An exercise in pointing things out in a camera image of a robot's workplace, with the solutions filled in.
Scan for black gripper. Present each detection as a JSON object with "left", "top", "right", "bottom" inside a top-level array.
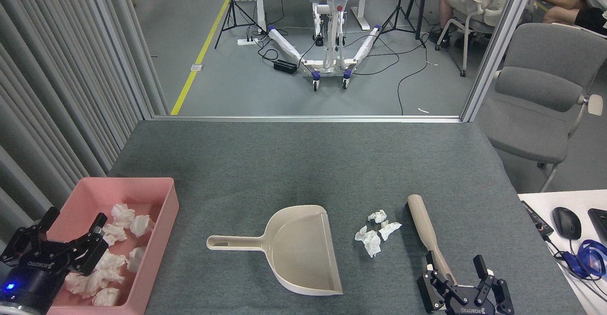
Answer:
[
  {"left": 0, "top": 207, "right": 110, "bottom": 315},
  {"left": 417, "top": 251, "right": 515, "bottom": 315}
]

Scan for beige brush black bristles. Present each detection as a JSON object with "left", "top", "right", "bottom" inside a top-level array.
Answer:
[{"left": 405, "top": 195, "right": 458, "bottom": 287}]

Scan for large white tissue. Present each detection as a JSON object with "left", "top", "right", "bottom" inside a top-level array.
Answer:
[{"left": 355, "top": 226, "right": 382, "bottom": 258}]

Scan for beige plastic dustpan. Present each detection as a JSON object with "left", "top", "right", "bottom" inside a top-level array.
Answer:
[{"left": 206, "top": 205, "right": 343, "bottom": 296}]

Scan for pink plastic bin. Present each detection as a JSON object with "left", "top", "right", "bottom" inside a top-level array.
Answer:
[{"left": 46, "top": 177, "right": 180, "bottom": 315}]

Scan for large pinkish crumpled tissue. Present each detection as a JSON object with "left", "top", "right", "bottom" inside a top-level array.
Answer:
[{"left": 65, "top": 269, "right": 125, "bottom": 299}]

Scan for black controller box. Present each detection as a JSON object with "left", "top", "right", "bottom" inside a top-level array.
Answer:
[{"left": 521, "top": 200, "right": 554, "bottom": 238}]

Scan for black computer mouse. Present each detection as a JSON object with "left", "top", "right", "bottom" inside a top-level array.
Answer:
[{"left": 552, "top": 207, "right": 582, "bottom": 240}]

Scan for white side table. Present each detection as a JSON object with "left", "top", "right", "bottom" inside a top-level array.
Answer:
[{"left": 518, "top": 189, "right": 607, "bottom": 315}]

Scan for grey ribbed side panel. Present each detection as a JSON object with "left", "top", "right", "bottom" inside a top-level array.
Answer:
[{"left": 0, "top": 0, "right": 169, "bottom": 259}]

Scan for grey office chair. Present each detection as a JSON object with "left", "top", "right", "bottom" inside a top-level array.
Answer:
[{"left": 476, "top": 23, "right": 607, "bottom": 193}]

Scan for white stand on wheels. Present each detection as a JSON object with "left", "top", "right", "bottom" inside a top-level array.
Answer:
[{"left": 268, "top": 0, "right": 382, "bottom": 92}]

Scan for white office chair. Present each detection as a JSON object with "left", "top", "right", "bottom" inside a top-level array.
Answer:
[{"left": 435, "top": 0, "right": 517, "bottom": 77}]

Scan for black tripod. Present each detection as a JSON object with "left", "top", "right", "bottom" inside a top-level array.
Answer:
[
  {"left": 375, "top": 0, "right": 430, "bottom": 49},
  {"left": 215, "top": 0, "right": 266, "bottom": 49}
]

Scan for black desk cable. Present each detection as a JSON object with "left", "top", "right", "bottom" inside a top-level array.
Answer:
[{"left": 543, "top": 234, "right": 607, "bottom": 301}]

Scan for blue coiled strap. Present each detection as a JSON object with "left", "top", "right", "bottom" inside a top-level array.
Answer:
[{"left": 562, "top": 240, "right": 607, "bottom": 280}]

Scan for black floor cable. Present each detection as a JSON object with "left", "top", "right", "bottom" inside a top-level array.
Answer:
[{"left": 396, "top": 35, "right": 430, "bottom": 115}]

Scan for silver frame rail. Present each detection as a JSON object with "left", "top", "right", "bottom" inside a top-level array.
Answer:
[{"left": 152, "top": 115, "right": 463, "bottom": 123}]

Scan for silver frame post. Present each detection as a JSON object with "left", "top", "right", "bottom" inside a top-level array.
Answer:
[{"left": 461, "top": 0, "right": 541, "bottom": 122}]

